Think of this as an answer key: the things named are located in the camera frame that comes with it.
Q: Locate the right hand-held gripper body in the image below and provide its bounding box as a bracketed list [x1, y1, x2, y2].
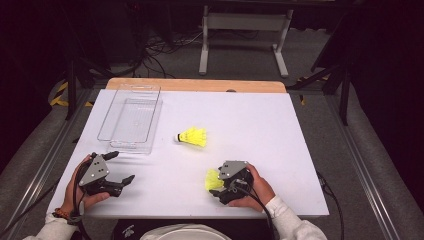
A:
[216, 160, 255, 205]

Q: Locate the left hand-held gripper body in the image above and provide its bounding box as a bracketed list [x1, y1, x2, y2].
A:
[78, 153, 124, 198]

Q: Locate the clear plastic tray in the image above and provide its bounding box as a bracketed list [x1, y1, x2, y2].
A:
[96, 83, 164, 155]

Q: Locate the person's left hand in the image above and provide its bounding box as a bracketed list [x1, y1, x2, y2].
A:
[61, 153, 111, 214]

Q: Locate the person's right hand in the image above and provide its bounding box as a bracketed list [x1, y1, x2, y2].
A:
[228, 163, 277, 213]

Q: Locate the person's black clothing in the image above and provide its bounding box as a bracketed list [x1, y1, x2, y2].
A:
[111, 218, 274, 240]

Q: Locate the person's white cap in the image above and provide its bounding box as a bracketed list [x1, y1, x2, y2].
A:
[139, 223, 233, 240]

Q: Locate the white table cover board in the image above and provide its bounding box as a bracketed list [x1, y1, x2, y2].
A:
[46, 89, 330, 219]

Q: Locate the black metal stand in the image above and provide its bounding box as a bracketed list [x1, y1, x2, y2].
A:
[288, 63, 354, 127]
[64, 56, 114, 121]

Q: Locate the yellow black floor tape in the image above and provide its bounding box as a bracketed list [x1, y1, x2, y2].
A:
[49, 81, 94, 108]

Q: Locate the white metal stand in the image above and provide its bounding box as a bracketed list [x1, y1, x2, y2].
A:
[198, 4, 294, 79]

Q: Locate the grey metal floor rail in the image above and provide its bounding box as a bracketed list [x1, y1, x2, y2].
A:
[0, 88, 98, 240]
[324, 96, 401, 240]

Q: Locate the left hand-held gripper cable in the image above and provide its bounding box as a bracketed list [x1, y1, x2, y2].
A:
[68, 163, 93, 240]

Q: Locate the hand-held gripper cable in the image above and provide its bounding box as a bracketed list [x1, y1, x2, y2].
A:
[68, 163, 93, 240]
[233, 179, 278, 240]

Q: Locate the right hand-held gripper cable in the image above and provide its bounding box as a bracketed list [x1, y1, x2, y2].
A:
[233, 179, 278, 240]

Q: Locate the orange bead bracelet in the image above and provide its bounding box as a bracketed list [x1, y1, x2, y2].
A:
[53, 207, 73, 220]

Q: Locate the black floor cable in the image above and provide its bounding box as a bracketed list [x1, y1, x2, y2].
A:
[316, 171, 346, 240]

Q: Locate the bundle of black floor cables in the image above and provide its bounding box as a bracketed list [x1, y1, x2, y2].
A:
[133, 29, 204, 79]

